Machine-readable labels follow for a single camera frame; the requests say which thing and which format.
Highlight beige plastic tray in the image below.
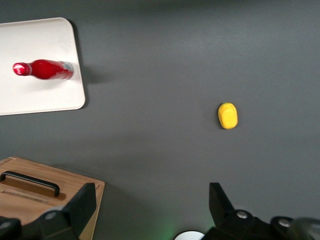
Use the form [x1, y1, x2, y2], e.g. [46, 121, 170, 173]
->
[0, 16, 86, 117]

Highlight yellow toy fruit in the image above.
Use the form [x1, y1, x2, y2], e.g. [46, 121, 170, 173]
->
[217, 102, 239, 130]

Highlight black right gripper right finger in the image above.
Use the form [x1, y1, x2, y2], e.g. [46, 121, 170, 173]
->
[203, 182, 320, 240]

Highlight wooden two-drawer cabinet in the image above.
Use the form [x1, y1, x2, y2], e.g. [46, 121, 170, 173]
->
[0, 156, 106, 240]

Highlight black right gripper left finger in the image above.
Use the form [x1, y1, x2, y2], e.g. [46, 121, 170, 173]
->
[0, 182, 97, 240]

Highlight red coke bottle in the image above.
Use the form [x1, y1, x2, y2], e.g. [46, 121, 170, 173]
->
[12, 58, 75, 81]

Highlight black drawer handle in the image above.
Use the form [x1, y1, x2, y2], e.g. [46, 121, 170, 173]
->
[0, 170, 61, 197]

